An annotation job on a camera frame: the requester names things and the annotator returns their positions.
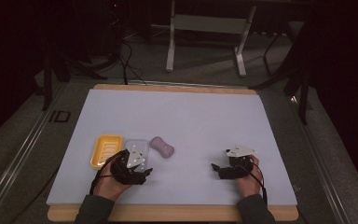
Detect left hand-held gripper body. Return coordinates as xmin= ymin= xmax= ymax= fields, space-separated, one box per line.
xmin=109 ymin=144 xmax=147 ymax=185

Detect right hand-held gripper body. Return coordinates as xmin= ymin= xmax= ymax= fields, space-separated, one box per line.
xmin=225 ymin=144 xmax=257 ymax=179

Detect clear plastic soap dish lid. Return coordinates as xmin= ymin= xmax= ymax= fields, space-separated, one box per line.
xmin=123 ymin=139 xmax=150 ymax=174

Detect person's right hand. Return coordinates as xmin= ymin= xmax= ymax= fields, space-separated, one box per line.
xmin=236 ymin=154 xmax=264 ymax=199

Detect person's left hand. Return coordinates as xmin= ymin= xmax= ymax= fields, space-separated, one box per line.
xmin=93 ymin=168 xmax=132 ymax=202

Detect pink soap bar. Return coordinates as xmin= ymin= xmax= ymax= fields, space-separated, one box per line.
xmin=148 ymin=135 xmax=175 ymax=160

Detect yellow soap dish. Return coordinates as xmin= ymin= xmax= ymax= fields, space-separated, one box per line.
xmin=89 ymin=133 xmax=125 ymax=170

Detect pale lavender table mat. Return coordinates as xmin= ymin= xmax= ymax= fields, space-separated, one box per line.
xmin=46 ymin=88 xmax=298 ymax=206

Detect black stand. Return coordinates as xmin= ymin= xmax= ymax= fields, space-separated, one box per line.
xmin=40 ymin=36 xmax=108 ymax=112
xmin=250 ymin=21 xmax=313 ymax=126

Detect white metal stand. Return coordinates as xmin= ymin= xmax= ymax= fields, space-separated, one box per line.
xmin=165 ymin=0 xmax=258 ymax=78

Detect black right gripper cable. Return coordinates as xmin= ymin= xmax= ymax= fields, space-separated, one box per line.
xmin=243 ymin=162 xmax=269 ymax=204

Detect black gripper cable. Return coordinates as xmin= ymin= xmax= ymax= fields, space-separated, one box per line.
xmin=89 ymin=151 xmax=122 ymax=196
xmin=243 ymin=162 xmax=269 ymax=204

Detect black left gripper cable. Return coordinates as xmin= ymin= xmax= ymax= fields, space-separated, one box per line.
xmin=89 ymin=151 xmax=122 ymax=196

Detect aluminium rail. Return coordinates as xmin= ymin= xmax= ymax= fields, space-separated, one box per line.
xmin=0 ymin=81 xmax=69 ymax=224
xmin=287 ymin=94 xmax=352 ymax=224

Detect black floor cables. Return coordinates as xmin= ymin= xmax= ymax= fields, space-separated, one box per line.
xmin=106 ymin=0 xmax=148 ymax=86

